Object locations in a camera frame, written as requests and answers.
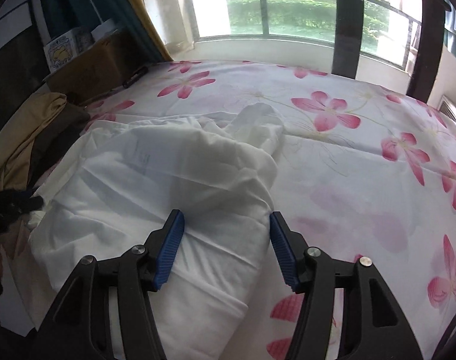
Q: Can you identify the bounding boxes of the large white cloth garment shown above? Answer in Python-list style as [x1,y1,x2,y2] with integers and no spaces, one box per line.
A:
[29,102,284,359]

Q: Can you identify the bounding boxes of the yellow brown folded clothes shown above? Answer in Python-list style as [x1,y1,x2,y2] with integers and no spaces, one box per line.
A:
[0,93,90,190]

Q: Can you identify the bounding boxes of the floral pink bed sheet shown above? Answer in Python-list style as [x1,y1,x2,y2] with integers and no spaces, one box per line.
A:
[0,59,456,360]

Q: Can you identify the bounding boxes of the small printed box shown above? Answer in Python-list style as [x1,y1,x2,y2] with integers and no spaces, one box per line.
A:
[44,27,93,73]

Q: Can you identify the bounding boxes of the white air conditioner unit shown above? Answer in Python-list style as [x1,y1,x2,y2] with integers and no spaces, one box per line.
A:
[438,95,456,122]

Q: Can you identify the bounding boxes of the yellow curtain left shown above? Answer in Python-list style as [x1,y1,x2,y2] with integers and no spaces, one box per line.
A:
[129,0,173,62]

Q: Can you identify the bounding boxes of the black balcony railing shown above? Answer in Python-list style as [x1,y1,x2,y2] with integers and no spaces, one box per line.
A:
[185,0,421,71]

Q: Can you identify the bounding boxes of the white charger with cable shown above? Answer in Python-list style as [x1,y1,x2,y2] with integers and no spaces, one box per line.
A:
[54,0,121,43]

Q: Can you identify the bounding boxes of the dark door frame right post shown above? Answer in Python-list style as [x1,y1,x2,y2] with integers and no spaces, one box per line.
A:
[407,0,446,103]

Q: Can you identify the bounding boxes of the dark door frame post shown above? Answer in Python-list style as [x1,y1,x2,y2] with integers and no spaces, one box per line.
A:
[407,0,446,103]
[331,0,365,79]

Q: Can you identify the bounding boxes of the dark door frame left post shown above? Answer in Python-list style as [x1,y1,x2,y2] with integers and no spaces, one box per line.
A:
[331,0,365,79]

